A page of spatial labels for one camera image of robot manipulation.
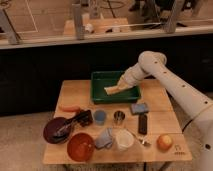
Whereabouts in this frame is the yellow banana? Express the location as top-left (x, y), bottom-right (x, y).
top-left (104, 86), bottom-right (119, 95)

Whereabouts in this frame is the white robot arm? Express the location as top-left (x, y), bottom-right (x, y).
top-left (117, 51), bottom-right (213, 171)

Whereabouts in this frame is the small metal cup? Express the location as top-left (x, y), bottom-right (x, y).
top-left (114, 111), bottom-right (125, 125)

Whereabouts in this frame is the blue plastic cup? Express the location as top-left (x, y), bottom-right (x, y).
top-left (93, 110), bottom-right (106, 125)

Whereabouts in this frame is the white plastic cup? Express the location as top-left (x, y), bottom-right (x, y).
top-left (115, 129), bottom-right (134, 151)

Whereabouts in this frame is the green plastic bin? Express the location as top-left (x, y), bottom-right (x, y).
top-left (90, 71), bottom-right (141, 104)

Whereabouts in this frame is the blue sponge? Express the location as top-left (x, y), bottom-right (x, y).
top-left (130, 103), bottom-right (149, 115)

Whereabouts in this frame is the black remote bar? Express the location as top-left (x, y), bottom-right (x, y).
top-left (138, 114), bottom-right (147, 135)

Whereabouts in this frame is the wooden table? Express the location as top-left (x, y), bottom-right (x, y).
top-left (42, 78), bottom-right (193, 166)

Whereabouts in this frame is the black brush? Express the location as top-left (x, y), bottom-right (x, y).
top-left (75, 110), bottom-right (93, 127)

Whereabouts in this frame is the blue grey cloth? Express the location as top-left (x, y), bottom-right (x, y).
top-left (95, 128), bottom-right (113, 149)

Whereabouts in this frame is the metal fork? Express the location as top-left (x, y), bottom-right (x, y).
top-left (125, 128), bottom-right (151, 147)

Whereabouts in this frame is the orange carrot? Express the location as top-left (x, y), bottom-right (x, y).
top-left (59, 106), bottom-right (81, 112)

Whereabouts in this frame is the orange apple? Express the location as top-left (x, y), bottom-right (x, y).
top-left (157, 134), bottom-right (173, 150)

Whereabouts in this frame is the red bowl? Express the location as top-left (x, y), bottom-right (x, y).
top-left (67, 133), bottom-right (95, 162)

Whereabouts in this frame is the dark metal spoon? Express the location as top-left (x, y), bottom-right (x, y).
top-left (53, 118), bottom-right (78, 138)

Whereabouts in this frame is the black cable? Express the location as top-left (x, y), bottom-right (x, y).
top-left (181, 118), bottom-right (194, 133)

